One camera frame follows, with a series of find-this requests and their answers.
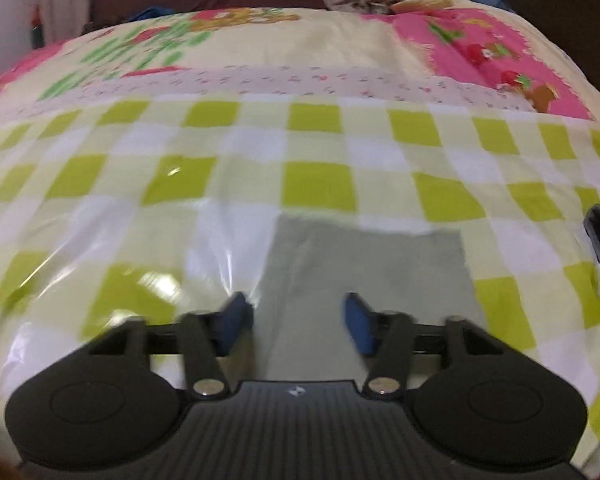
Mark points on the pink yellow printed quilt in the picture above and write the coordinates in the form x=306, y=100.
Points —
x=280, y=55

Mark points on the printed pillow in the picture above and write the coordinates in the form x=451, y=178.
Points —
x=430, y=5

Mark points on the grey pants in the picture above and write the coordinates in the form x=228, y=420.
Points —
x=360, y=260

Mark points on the green checkered bed sheet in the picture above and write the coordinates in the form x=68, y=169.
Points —
x=320, y=180

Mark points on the red hanging ornament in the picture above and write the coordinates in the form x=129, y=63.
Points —
x=36, y=22

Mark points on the dark brown headboard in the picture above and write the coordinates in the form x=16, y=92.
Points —
x=570, y=5

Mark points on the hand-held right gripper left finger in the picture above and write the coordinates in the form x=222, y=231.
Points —
x=236, y=321

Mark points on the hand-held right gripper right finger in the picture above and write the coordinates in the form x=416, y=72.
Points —
x=359, y=322

